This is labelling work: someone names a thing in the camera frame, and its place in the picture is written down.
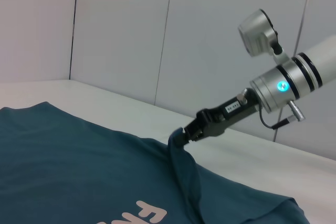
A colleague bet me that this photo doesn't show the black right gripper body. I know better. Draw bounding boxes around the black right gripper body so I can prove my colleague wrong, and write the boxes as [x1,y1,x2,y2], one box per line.
[196,89,259,138]

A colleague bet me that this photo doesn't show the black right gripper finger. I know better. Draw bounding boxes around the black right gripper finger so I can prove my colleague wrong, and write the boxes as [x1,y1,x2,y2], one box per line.
[187,129,211,144]
[175,119,204,147]

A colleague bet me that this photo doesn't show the teal FREE print T-shirt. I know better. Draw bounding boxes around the teal FREE print T-shirt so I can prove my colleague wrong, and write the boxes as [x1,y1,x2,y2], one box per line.
[0,100,312,224]

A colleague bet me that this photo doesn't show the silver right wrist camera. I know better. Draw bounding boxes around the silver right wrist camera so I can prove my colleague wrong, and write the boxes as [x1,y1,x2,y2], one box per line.
[237,8,292,65]

